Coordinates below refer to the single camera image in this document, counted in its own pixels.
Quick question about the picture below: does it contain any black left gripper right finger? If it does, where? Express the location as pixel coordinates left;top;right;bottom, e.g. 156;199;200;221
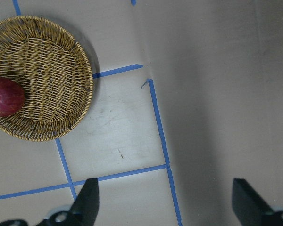
232;178;283;226

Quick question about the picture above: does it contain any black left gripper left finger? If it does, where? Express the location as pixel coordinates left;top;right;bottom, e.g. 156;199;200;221
0;178;100;226

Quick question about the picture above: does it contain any round wicker basket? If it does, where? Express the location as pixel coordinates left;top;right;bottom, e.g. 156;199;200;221
0;16;93;142

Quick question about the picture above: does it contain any dark red apple in basket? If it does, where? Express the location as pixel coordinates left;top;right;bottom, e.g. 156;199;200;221
0;77;25;117

